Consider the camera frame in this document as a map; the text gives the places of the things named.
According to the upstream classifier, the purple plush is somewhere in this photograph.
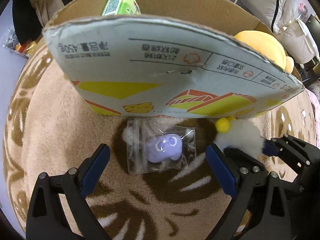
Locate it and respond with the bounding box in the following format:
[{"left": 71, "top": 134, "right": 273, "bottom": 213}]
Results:
[{"left": 123, "top": 119, "right": 197, "bottom": 174}]

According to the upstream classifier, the yellow round plush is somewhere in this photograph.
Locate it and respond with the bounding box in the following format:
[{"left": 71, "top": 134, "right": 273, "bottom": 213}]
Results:
[{"left": 234, "top": 30, "right": 294, "bottom": 73}]

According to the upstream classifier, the green tissue pack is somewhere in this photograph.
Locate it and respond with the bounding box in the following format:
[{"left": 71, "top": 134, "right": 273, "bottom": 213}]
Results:
[{"left": 101, "top": 0, "right": 141, "bottom": 16}]

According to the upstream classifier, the white fluffy pompom charm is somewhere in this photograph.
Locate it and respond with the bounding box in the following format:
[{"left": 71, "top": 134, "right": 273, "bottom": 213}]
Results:
[{"left": 214, "top": 118, "right": 264, "bottom": 159}]

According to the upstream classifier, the cream quilted bedding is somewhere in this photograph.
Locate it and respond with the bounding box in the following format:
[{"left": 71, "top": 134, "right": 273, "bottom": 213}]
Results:
[{"left": 241, "top": 0, "right": 319, "bottom": 64}]

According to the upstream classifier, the printed cardboard box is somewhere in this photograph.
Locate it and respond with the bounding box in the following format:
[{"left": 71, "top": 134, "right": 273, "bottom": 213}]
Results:
[{"left": 43, "top": 0, "right": 304, "bottom": 118}]

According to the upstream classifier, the snack packet pile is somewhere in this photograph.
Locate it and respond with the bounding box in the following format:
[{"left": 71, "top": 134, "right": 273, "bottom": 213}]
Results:
[{"left": 2, "top": 27, "right": 37, "bottom": 57}]

